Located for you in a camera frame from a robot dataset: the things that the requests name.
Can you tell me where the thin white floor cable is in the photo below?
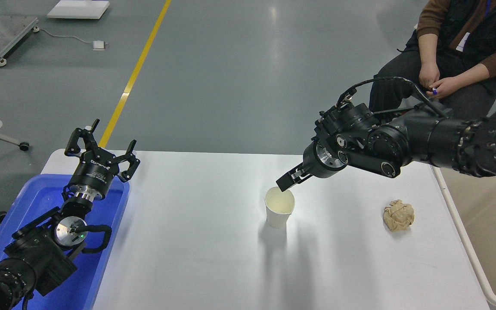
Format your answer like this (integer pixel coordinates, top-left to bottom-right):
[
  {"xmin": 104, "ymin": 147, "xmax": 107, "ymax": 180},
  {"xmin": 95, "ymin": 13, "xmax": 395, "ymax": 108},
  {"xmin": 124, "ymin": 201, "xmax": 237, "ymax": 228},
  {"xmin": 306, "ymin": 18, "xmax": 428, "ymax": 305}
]
[{"xmin": 36, "ymin": 28, "xmax": 95, "ymax": 45}]

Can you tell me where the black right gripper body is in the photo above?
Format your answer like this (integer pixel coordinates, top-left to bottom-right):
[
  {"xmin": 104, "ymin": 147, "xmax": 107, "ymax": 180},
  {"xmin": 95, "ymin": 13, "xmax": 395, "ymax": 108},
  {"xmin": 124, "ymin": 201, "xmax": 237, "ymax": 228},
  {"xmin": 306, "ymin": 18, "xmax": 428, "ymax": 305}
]
[{"xmin": 302, "ymin": 142, "xmax": 346, "ymax": 180}]

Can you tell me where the person's left hand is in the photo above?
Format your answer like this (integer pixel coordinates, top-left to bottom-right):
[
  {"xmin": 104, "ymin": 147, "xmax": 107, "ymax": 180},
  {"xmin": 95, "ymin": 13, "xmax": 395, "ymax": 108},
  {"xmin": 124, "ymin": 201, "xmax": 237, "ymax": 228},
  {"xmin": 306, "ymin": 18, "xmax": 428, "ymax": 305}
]
[{"xmin": 426, "ymin": 77, "xmax": 462, "ymax": 100}]

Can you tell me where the blue plastic tray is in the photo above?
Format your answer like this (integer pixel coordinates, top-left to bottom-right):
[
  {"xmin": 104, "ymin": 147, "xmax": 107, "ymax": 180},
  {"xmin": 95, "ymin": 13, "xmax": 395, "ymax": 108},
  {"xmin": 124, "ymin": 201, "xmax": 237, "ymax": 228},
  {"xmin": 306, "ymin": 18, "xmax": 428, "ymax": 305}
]
[{"xmin": 0, "ymin": 174, "xmax": 131, "ymax": 310}]

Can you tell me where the white flat floor platform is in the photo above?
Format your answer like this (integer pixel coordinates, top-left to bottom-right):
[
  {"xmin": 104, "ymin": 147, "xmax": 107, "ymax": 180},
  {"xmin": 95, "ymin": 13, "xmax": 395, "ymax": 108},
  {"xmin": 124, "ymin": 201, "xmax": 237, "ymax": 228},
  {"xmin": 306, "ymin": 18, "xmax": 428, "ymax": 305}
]
[{"xmin": 47, "ymin": 0, "xmax": 111, "ymax": 20}]

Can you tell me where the crumpled tan paper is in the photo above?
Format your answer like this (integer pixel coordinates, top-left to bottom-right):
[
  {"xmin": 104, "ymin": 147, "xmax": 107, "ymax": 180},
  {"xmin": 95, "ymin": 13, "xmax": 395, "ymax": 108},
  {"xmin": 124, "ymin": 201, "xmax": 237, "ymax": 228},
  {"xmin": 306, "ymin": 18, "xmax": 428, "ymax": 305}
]
[{"xmin": 382, "ymin": 199, "xmax": 415, "ymax": 233}]

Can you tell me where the white paper cup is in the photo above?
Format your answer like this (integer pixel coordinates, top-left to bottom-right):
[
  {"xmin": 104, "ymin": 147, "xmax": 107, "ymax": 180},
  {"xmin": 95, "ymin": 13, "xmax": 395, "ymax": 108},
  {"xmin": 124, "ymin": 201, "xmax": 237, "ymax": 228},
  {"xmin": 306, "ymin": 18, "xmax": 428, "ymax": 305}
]
[{"xmin": 265, "ymin": 187, "xmax": 295, "ymax": 229}]

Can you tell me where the person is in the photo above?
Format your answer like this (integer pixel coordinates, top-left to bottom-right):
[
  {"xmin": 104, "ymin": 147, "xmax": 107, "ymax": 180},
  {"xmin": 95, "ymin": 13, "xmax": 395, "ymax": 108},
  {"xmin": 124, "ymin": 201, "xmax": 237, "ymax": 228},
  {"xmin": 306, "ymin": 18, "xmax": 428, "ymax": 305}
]
[{"xmin": 369, "ymin": 0, "xmax": 496, "ymax": 122}]

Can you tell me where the person's right hand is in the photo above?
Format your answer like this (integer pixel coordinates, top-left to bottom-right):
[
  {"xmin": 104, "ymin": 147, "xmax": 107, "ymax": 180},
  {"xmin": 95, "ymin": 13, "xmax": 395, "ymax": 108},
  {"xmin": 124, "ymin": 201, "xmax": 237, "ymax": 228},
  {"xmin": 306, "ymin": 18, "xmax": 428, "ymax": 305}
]
[{"xmin": 418, "ymin": 63, "xmax": 441, "ymax": 90}]

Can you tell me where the metal frame cart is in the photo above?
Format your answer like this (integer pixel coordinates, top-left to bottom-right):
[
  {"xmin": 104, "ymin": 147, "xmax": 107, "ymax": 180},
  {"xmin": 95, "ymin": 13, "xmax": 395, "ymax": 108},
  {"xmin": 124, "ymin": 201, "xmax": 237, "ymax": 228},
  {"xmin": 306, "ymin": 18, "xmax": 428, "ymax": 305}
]
[{"xmin": 0, "ymin": 15, "xmax": 40, "ymax": 67}]

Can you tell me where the large pale bin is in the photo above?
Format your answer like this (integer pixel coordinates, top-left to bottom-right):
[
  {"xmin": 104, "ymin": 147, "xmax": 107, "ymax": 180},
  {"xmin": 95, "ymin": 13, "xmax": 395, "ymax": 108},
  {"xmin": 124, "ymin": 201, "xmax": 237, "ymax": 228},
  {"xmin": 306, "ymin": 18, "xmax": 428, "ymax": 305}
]
[{"xmin": 431, "ymin": 166, "xmax": 496, "ymax": 310}]

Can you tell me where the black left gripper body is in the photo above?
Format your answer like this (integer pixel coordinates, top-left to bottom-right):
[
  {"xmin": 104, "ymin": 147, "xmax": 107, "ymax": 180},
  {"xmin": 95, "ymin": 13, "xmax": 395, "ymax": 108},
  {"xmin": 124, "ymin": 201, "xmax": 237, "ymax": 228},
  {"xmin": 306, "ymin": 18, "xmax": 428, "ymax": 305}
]
[{"xmin": 68, "ymin": 150, "xmax": 119, "ymax": 195}]

